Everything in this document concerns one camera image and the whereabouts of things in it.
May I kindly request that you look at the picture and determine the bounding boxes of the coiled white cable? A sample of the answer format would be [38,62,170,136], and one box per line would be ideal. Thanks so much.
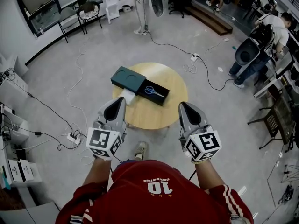
[183,59,199,75]

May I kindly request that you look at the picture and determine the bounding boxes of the person's red shirt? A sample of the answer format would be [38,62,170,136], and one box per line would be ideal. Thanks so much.
[55,159,255,224]

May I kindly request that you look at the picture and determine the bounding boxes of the dark green box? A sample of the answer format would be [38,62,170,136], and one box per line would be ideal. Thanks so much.
[110,65,171,107]

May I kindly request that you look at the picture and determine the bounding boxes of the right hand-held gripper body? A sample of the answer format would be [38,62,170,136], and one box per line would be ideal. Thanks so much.
[178,102,222,163]

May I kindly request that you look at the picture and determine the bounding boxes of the white water dispenser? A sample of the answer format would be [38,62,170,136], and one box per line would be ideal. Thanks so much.
[100,0,121,24]

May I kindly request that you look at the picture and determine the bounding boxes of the blue-handled scissors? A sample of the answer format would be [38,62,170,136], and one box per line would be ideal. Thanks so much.
[143,85,165,98]

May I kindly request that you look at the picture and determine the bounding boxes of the person's left forearm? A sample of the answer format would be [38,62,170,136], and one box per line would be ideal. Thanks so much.
[83,156,113,195]

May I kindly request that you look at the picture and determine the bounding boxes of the black chair with cushion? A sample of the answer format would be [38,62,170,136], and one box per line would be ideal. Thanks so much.
[76,1,104,35]

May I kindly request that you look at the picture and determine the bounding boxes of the small white box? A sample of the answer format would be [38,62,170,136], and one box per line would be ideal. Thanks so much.
[119,89,136,106]

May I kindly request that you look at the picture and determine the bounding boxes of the white printed carton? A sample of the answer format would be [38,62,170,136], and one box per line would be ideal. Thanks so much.
[19,159,36,182]
[7,159,25,183]

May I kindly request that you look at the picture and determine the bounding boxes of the white work desk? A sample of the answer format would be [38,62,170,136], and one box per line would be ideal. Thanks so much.
[253,52,299,100]

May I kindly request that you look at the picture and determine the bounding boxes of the wooden step platform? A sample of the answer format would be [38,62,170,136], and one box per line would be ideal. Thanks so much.
[184,2,234,36]

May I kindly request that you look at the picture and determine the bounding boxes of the black lattice metal chair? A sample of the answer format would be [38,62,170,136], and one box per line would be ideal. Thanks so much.
[247,96,297,153]

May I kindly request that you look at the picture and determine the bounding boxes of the person's right forearm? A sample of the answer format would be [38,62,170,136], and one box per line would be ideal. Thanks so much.
[193,160,226,194]

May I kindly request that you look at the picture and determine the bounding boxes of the white shell device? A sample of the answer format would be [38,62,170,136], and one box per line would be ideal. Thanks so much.
[234,37,261,67]
[148,0,164,17]

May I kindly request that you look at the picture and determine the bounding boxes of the person's beige shoe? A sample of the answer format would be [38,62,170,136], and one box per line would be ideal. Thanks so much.
[135,141,149,161]

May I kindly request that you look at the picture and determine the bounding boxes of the black floor cable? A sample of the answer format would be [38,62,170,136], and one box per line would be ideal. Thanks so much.
[144,24,195,56]
[27,91,76,136]
[198,55,237,91]

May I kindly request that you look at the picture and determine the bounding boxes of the grey metal chair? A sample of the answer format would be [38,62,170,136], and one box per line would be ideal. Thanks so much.
[57,7,79,44]

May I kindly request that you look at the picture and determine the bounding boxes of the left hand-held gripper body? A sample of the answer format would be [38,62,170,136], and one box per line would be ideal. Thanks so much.
[86,96,128,161]

